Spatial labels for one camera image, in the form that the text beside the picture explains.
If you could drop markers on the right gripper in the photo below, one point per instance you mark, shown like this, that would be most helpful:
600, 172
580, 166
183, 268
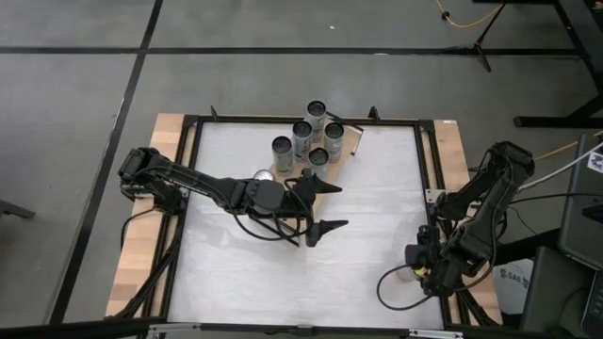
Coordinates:
443, 263

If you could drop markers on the wooden shelf black metal frame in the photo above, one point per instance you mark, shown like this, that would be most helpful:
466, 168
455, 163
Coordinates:
351, 141

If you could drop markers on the black tripod stand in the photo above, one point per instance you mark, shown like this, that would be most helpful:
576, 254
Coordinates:
478, 47

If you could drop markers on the green beverage can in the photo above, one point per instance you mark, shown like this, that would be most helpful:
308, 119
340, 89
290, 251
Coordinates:
264, 175

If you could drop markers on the black table frame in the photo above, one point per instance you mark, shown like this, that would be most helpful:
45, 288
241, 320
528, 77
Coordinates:
235, 118

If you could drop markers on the grey equipment case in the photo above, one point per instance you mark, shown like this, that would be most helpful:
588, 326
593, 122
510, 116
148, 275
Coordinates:
581, 212

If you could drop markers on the white blue-banded beverage can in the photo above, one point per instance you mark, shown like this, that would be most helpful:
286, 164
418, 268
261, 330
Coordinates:
319, 162

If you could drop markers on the dark grey bin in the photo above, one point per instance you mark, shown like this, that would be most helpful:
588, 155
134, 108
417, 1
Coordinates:
551, 292

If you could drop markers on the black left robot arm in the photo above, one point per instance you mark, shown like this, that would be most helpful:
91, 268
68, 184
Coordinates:
198, 181

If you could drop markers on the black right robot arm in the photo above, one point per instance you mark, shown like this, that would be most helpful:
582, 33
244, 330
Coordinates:
494, 198

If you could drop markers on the black desk frame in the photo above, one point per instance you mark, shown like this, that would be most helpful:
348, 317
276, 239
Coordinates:
542, 122

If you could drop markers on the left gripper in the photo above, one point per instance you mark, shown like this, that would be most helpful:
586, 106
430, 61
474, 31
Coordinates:
266, 197

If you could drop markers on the black furniture foot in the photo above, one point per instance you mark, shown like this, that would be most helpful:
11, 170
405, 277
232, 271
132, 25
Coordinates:
14, 209

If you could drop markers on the white printed bag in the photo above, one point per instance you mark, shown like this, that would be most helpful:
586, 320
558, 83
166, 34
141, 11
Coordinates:
513, 287

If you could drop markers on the silver beverage can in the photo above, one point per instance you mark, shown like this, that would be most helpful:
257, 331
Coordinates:
316, 115
282, 155
301, 141

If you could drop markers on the Celsius Arctic Vibe can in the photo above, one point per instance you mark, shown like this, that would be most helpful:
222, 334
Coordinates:
333, 141

